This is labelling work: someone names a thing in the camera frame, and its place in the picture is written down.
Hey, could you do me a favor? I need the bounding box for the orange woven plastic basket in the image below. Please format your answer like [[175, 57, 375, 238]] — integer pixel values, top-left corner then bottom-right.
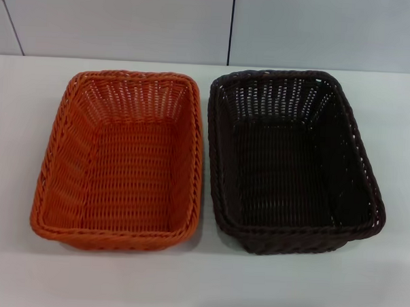
[[28, 65, 209, 263]]

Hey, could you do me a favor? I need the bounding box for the dark brown woven plastic basket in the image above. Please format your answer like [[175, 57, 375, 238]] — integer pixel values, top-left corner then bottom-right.
[[202, 65, 393, 261]]

